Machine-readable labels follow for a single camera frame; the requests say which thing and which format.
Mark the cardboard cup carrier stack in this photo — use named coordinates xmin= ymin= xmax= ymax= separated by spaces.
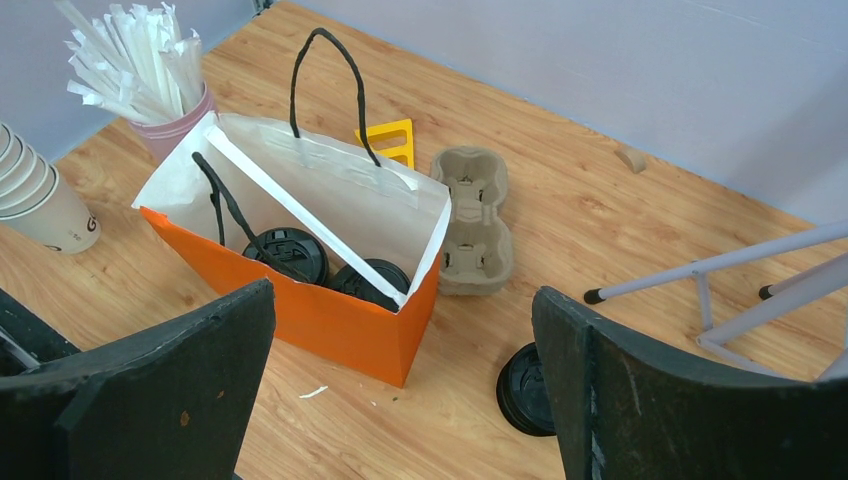
xmin=430 ymin=146 xmax=514 ymax=296

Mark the stack of white paper cups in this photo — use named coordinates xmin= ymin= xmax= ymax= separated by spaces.
xmin=1 ymin=124 xmax=101 ymax=254

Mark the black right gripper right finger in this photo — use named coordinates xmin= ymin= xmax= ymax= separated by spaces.
xmin=532 ymin=286 xmax=847 ymax=479

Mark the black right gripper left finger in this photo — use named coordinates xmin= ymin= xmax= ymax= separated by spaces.
xmin=1 ymin=280 xmax=276 ymax=479

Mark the yellow plastic triangle piece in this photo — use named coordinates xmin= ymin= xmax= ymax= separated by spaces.
xmin=365 ymin=118 xmax=415 ymax=170

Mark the pink cup of straws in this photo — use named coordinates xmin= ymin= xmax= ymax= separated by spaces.
xmin=55 ymin=1 xmax=216 ymax=161

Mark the stack of black lids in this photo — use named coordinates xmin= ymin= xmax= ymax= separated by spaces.
xmin=495 ymin=342 xmax=556 ymax=437

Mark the black plastic cup lid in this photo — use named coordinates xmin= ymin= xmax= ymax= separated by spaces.
xmin=243 ymin=227 xmax=329 ymax=285

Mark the orange and white paper bag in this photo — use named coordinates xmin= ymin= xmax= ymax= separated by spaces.
xmin=131 ymin=26 xmax=453 ymax=390

